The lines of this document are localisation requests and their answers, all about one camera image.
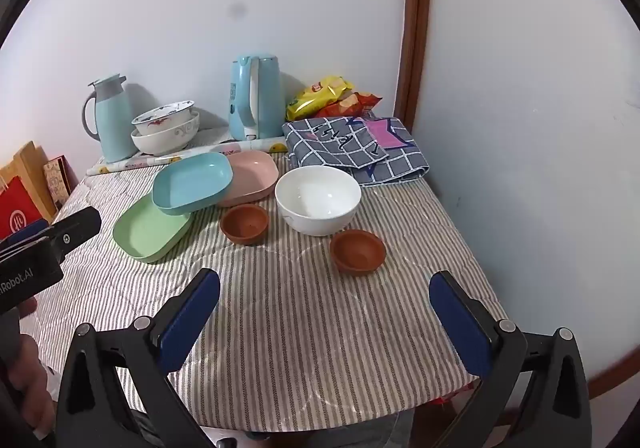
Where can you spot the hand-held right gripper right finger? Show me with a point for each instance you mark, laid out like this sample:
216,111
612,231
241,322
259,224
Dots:
460,323

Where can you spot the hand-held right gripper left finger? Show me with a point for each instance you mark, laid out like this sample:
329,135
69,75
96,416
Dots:
192,323

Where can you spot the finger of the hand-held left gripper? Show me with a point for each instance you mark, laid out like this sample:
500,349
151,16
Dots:
75,228
30,230

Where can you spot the small brown bowl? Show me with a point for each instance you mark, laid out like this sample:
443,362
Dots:
357,250
244,223

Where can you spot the pink plate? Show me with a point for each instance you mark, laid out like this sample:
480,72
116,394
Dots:
252,175

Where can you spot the white ceramic bowl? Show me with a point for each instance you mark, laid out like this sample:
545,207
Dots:
317,198

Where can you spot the person's left hand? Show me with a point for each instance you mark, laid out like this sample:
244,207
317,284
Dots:
35,378

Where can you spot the red paper bag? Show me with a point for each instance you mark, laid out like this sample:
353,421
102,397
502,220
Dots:
20,208

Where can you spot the patterned book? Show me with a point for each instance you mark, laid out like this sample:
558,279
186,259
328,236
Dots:
57,180

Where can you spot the green plate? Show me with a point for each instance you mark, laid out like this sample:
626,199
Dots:
145,233

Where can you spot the light blue thermos jug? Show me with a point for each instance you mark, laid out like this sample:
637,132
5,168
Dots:
112,127

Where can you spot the grey striped blanket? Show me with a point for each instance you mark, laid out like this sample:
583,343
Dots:
300,328

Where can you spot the large white bowl grey pattern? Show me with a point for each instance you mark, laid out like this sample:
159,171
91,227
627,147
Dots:
165,145

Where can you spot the blue plate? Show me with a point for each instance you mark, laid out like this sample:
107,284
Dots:
190,183

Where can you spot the blue and red patterned bowl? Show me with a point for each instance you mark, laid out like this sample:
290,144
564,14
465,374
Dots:
165,123

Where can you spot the fruit print plastic tablecloth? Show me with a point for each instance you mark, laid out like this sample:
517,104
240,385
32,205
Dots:
200,151

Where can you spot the brown wooden baseboard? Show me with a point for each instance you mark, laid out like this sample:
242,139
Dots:
605,380

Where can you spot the grey checkered cloth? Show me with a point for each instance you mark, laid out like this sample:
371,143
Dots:
340,147

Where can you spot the light blue tissue box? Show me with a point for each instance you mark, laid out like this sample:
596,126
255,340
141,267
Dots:
265,97

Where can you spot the red chip bag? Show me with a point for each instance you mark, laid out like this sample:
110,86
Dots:
360,102

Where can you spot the yellow chip bag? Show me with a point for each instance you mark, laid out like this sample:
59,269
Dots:
315,97

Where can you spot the brown wooden door frame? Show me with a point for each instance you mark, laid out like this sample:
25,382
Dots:
415,27

